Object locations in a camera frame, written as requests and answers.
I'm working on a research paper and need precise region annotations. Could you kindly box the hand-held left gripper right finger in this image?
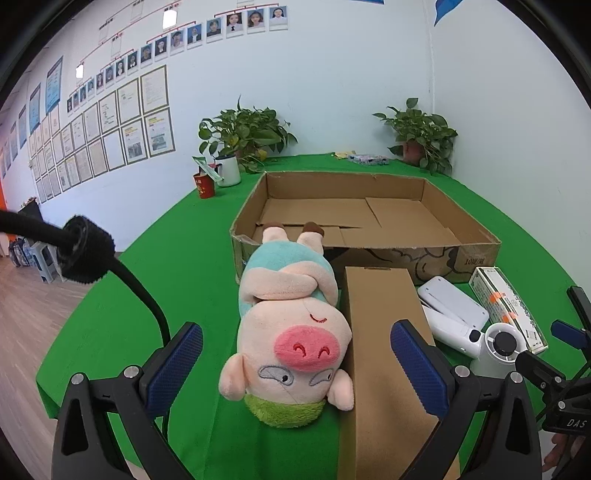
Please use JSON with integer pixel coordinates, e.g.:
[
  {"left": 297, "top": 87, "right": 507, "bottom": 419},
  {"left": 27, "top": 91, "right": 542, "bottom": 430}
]
[{"left": 390, "top": 319, "right": 543, "bottom": 480}]

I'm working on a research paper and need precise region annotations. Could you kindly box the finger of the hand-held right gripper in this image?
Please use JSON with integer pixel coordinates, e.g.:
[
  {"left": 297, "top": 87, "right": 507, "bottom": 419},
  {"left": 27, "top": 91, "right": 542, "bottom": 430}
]
[
  {"left": 515, "top": 350, "right": 566, "bottom": 402},
  {"left": 551, "top": 286, "right": 591, "bottom": 354}
]

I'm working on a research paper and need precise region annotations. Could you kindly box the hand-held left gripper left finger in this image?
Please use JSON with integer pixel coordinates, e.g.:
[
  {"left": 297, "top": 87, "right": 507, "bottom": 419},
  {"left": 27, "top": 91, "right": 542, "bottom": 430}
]
[{"left": 52, "top": 322, "right": 204, "bottom": 480}]

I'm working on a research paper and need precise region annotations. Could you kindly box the white handheld fan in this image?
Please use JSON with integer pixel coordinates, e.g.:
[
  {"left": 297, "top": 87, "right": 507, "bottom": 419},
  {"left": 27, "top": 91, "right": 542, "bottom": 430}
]
[{"left": 421, "top": 302, "right": 529, "bottom": 381}]

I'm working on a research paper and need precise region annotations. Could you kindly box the narrow brown cardboard box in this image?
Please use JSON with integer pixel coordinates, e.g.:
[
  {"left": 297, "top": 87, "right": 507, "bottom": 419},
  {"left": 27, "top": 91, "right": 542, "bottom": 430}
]
[{"left": 338, "top": 266, "right": 462, "bottom": 480}]

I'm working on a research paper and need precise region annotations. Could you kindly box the green and white medicine box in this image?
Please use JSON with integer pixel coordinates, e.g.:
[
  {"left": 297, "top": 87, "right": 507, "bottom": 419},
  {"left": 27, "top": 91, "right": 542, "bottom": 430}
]
[{"left": 468, "top": 267, "right": 549, "bottom": 355}]

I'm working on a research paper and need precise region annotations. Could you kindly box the white plastic case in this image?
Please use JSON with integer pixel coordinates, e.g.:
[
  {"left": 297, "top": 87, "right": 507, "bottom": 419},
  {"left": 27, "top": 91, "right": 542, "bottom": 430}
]
[{"left": 418, "top": 276, "right": 489, "bottom": 329}]

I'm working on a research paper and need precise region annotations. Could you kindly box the pink pig plush toy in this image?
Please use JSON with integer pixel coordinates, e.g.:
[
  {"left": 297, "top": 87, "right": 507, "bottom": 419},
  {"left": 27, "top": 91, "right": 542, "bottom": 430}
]
[{"left": 218, "top": 222, "right": 355, "bottom": 430}]

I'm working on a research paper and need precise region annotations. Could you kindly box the large cardboard box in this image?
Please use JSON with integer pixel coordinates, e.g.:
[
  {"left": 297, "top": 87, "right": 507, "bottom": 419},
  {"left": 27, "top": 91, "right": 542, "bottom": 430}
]
[{"left": 229, "top": 171, "right": 502, "bottom": 287}]

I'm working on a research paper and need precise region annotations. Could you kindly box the person's right hand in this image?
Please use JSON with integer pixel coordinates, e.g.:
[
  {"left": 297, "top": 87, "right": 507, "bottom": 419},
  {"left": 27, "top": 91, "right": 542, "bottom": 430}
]
[{"left": 542, "top": 432, "right": 573, "bottom": 472}]

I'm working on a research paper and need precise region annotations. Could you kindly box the green tablecloth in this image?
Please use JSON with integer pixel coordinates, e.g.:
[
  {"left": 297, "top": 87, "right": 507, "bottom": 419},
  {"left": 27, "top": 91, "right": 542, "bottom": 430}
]
[{"left": 36, "top": 152, "right": 591, "bottom": 480}]

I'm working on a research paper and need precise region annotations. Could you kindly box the grey plastic stool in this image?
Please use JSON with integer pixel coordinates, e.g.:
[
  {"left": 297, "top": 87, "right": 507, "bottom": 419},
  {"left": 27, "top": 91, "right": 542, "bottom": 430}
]
[{"left": 30, "top": 242, "right": 63, "bottom": 283}]

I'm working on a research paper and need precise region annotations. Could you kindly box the red paper cup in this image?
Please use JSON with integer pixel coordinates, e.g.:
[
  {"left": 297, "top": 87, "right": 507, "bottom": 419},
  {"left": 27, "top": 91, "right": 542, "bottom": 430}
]
[{"left": 193, "top": 172, "right": 217, "bottom": 199}]

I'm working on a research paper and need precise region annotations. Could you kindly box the white enamel mug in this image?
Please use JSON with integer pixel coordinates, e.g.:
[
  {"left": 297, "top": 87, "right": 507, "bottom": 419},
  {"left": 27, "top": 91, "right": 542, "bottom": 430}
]
[{"left": 213, "top": 155, "right": 242, "bottom": 188}]

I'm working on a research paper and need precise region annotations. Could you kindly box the green paper packet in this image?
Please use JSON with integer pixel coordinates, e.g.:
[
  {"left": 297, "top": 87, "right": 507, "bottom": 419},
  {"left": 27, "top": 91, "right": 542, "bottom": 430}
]
[{"left": 192, "top": 156, "right": 223, "bottom": 181}]

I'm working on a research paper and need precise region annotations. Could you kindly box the green plant in red pot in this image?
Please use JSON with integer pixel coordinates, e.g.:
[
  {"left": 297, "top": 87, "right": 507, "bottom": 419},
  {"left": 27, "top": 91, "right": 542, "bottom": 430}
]
[{"left": 372, "top": 98, "right": 459, "bottom": 177}]

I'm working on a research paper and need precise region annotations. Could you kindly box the bushy potted green plant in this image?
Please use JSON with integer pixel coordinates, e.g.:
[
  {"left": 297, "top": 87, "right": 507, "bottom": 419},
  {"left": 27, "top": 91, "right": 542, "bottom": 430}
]
[{"left": 198, "top": 95, "right": 298, "bottom": 175}]

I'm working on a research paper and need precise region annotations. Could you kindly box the row of portrait photos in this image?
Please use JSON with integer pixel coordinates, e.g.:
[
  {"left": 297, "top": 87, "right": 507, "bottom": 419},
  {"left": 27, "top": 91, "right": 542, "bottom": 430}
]
[{"left": 67, "top": 6, "right": 289, "bottom": 112}]

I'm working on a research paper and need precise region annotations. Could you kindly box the black cable with velcro strap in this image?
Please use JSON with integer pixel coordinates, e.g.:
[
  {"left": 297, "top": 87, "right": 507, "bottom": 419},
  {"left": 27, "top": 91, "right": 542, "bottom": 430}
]
[{"left": 0, "top": 210, "right": 171, "bottom": 348}]

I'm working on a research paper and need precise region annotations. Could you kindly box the wall of framed certificates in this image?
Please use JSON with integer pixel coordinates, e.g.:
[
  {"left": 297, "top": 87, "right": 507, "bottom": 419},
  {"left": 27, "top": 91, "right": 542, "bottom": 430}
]
[{"left": 28, "top": 65, "right": 176, "bottom": 204}]

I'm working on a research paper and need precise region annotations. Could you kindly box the blue wall sign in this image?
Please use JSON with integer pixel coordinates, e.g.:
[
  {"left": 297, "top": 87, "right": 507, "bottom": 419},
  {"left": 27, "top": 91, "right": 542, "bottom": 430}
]
[{"left": 434, "top": 0, "right": 467, "bottom": 26}]

